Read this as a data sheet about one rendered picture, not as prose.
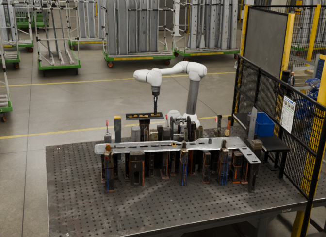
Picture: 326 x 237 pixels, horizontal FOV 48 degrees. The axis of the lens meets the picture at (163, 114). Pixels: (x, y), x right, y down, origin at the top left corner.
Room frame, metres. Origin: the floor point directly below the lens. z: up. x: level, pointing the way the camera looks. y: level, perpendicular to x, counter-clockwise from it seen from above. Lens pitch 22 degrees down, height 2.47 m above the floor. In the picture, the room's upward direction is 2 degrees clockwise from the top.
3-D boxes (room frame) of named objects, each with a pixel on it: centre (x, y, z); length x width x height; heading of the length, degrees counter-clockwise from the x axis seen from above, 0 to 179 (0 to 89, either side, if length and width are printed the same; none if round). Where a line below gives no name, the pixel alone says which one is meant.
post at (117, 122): (3.22, 0.44, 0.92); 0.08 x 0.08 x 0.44; 10
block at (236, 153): (2.88, -0.67, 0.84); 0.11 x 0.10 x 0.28; 10
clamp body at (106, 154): (2.69, 0.44, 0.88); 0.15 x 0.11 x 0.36; 10
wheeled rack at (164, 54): (10.22, 0.77, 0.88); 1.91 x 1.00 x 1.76; 105
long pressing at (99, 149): (2.96, -0.09, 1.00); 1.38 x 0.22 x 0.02; 100
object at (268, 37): (5.48, -1.49, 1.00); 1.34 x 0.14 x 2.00; 18
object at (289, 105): (3.05, -1.13, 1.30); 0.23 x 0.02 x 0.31; 10
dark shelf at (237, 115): (3.32, -0.96, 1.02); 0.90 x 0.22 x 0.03; 10
